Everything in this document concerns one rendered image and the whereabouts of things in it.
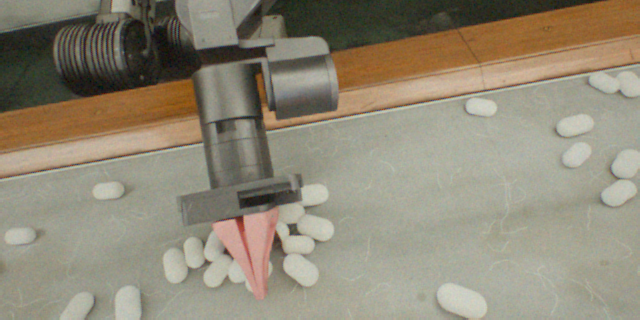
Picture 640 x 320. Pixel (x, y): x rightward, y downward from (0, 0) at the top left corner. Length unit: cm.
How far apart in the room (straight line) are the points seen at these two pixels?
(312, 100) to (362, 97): 17
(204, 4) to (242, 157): 13
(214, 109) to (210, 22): 7
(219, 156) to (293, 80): 9
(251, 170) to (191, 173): 18
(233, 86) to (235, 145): 5
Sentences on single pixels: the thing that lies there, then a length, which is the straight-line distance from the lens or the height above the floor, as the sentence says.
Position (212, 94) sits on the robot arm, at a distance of 36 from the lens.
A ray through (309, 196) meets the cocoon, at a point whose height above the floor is 76.
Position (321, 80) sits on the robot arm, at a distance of 36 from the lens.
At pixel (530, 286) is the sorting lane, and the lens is 41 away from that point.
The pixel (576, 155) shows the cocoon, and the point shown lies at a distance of 49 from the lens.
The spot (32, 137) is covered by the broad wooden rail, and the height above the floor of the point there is 76.
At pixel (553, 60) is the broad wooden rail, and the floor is 76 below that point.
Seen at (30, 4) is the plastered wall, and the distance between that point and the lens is 281.
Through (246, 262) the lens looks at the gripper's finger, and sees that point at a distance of 36.
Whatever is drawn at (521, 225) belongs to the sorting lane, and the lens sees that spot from 44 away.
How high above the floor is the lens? 110
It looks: 45 degrees down
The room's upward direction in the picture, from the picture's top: 12 degrees counter-clockwise
